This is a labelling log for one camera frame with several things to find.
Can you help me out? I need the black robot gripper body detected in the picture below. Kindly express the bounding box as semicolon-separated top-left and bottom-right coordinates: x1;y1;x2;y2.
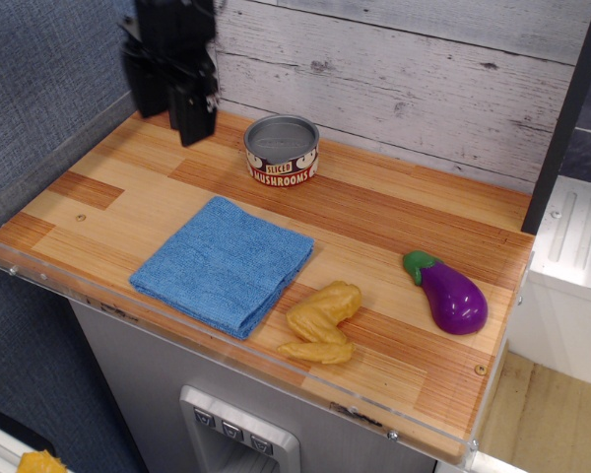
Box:
120;1;218;92

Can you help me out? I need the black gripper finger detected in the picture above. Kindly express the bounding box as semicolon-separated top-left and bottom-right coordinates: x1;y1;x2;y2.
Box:
122;48;168;117
168;81;219;147

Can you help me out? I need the sliced mushrooms tin can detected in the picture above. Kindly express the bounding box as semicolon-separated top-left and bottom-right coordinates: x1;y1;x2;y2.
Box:
244;114;320;187

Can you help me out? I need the folded blue rag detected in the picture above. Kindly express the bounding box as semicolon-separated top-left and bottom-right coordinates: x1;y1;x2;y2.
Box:
129;197;314;340

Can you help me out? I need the yellow plastic chicken wing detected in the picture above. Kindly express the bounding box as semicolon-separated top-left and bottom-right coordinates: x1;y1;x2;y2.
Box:
277;281;361;365

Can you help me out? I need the grey cabinet with dispenser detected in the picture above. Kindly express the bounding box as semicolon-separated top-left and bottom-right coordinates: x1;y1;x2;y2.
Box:
72;303;436;472

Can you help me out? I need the silver dispenser button panel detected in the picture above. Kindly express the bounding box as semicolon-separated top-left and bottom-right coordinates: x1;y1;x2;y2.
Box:
179;385;301;473

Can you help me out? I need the purple toy eggplant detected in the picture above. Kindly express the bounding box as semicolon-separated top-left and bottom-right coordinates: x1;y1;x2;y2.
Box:
402;250;489;335

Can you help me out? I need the yellow object bottom left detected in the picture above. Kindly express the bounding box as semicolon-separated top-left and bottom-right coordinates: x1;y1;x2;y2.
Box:
16;450;68;473

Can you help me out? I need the white ridged appliance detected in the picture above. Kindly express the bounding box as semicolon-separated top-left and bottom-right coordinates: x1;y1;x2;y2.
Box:
506;177;591;383

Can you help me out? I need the dark right vertical post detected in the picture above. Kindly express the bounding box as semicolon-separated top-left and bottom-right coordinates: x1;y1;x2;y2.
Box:
521;22;591;236

